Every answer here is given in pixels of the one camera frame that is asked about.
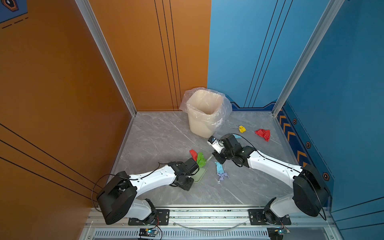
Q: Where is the red paper strip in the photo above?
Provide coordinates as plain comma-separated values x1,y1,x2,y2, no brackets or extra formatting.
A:
189,150,198,162

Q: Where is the left green circuit board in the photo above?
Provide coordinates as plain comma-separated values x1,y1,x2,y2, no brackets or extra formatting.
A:
139,228,159,239

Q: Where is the cream plastic trash bin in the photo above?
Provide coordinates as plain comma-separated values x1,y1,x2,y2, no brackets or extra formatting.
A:
186,88,227,139

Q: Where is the yellow paper ball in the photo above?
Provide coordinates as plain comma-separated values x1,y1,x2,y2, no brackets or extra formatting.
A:
239,126,246,133

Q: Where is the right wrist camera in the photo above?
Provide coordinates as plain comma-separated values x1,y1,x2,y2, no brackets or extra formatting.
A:
207,136,225,154

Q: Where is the crumpled red paper scrap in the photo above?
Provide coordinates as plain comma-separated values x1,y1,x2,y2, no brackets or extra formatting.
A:
255,129,271,142

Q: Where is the clear plastic bin liner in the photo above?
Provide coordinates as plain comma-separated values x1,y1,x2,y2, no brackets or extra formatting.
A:
179,88,233,131

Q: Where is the aluminium corner post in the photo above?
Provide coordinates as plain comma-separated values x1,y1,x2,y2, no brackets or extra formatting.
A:
75,0,137,117
272,0,345,117

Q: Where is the green paper scrap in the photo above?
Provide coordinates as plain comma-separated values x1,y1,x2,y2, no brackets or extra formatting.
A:
197,152,207,168

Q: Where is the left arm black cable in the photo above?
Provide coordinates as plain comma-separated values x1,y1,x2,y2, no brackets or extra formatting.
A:
91,161,169,212

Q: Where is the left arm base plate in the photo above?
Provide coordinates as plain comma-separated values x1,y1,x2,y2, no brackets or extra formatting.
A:
128,209,170,226

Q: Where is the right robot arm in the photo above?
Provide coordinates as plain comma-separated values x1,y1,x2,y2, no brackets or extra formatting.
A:
208,134,331,225

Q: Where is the light blue paper strip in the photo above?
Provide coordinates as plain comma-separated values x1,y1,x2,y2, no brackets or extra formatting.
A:
215,162,225,176

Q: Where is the right circuit board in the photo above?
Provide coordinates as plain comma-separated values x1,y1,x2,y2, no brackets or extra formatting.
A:
267,228,291,240

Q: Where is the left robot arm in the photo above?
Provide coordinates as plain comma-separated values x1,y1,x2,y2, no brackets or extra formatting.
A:
96,158,200,225

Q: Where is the green plastic dustpan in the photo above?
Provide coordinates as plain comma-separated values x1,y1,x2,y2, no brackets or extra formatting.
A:
192,168,207,183

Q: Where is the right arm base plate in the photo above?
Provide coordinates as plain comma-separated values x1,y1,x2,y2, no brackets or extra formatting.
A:
248,209,292,226

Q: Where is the left aluminium corner post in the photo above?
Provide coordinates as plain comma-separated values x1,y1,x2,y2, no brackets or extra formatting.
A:
75,0,137,117

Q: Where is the aluminium front rail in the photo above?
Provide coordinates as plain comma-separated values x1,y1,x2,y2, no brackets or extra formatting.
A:
80,205,343,240

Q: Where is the purple paper scrap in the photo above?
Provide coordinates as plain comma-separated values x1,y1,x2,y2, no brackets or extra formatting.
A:
217,172,230,183

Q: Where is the right aluminium corner post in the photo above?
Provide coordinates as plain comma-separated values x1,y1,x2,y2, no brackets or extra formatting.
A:
272,0,345,117

